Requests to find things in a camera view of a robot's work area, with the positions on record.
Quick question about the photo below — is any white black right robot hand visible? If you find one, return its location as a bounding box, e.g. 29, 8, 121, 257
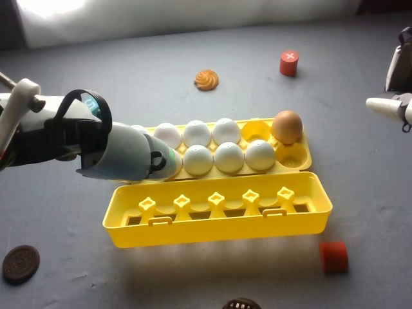
366, 27, 412, 133

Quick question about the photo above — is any tan brown egg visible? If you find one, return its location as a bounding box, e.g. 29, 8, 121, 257
272, 110, 304, 145

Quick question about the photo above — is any yellow plastic egg box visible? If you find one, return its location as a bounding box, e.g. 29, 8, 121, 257
102, 117, 333, 248

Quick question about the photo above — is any red cylinder block white cross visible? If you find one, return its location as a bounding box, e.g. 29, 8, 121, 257
279, 50, 300, 77

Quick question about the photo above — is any red rounded block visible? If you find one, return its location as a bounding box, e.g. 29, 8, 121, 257
319, 241, 349, 274

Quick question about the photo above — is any orange swirl cookie toy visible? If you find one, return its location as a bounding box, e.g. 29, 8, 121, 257
193, 69, 220, 91

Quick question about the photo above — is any white backdrop sheet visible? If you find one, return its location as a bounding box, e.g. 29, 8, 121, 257
14, 0, 363, 49

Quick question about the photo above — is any brown round lattice biscuit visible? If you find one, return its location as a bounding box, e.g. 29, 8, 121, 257
221, 297, 262, 309

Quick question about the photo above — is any grey table cloth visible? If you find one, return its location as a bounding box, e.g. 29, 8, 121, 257
0, 12, 412, 309

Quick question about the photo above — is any dark chocolate sandwich cookie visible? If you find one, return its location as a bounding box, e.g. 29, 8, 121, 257
2, 245, 41, 286

